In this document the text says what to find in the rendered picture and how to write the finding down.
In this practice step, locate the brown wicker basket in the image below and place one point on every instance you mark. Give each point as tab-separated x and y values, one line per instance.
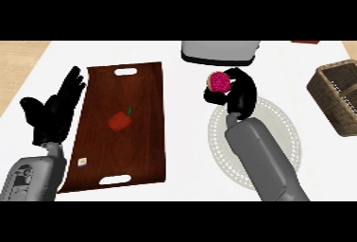
335	97

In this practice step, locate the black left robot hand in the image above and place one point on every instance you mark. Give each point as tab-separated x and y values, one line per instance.
52	113

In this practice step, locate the grey appliance with black base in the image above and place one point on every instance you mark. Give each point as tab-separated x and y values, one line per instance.
218	52

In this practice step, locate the dark red flat object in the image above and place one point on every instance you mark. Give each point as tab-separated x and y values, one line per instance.
305	42

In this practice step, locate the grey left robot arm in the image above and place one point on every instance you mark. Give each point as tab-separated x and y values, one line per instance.
34	176

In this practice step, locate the dark brown wooden tray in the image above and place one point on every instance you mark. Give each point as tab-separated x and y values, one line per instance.
119	126

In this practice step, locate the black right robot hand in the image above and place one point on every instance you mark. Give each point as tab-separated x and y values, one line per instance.
242	94

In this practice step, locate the white oval placemat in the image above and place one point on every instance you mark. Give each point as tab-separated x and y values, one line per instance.
274	132

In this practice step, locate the red bell pepper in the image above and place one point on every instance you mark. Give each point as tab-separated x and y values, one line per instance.
119	120

